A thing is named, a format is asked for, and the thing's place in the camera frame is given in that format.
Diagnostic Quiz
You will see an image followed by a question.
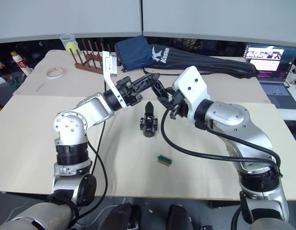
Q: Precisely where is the black Kason racket bag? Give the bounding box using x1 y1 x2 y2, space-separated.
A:
142 44 260 79

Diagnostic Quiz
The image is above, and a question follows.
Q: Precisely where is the small green brown block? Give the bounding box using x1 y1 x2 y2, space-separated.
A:
157 155 173 166

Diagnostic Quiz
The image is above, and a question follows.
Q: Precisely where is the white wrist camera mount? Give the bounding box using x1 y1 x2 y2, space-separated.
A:
171 66 209 123
101 50 129 111

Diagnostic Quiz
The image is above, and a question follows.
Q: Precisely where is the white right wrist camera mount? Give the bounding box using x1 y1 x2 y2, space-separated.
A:
171 66 209 123

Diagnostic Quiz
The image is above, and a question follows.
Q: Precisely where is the clear plastic cup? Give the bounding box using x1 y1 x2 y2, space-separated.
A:
60 34 80 56

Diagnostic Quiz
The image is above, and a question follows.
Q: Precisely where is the black loose gripper body part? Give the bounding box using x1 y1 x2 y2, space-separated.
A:
138 101 159 138

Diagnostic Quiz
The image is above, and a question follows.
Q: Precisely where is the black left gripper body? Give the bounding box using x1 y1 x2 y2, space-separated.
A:
115 76 144 107

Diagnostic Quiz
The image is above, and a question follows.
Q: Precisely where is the navy blue cloth bag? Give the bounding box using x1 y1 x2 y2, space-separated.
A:
114 35 155 72

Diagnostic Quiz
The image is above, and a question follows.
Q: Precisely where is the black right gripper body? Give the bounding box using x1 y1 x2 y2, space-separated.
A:
165 87 188 119

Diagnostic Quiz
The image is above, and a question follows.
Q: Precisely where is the open grey laptop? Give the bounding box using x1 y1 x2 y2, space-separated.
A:
243 43 296 109

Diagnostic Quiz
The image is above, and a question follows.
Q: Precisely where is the white bottle with red label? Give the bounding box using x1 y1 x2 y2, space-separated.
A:
10 50 34 76

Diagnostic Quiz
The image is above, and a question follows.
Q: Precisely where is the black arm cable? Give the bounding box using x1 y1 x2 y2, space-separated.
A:
73 79 109 223
160 108 283 192

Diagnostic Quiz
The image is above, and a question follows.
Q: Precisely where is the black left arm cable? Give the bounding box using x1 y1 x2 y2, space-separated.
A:
73 79 109 223

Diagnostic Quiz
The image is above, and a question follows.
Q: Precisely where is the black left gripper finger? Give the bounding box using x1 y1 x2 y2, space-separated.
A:
135 81 154 95
131 73 161 89

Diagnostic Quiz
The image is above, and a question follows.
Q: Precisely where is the dark rounded shape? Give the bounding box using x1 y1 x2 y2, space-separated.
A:
167 204 194 230
109 202 142 230

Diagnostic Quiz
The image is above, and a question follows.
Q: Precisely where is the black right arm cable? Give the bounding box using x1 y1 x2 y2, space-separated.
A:
160 108 283 192

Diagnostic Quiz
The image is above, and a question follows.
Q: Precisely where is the brown wooden peg rack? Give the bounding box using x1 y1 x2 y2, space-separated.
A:
68 39 123 75

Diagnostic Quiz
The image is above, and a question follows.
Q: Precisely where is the white tape roll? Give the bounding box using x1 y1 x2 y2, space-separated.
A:
46 67 67 80

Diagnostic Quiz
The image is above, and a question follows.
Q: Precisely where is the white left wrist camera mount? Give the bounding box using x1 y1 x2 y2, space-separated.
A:
101 50 129 111

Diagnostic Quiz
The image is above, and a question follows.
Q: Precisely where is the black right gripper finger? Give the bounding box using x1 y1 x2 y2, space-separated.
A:
157 96 174 110
151 80 170 99

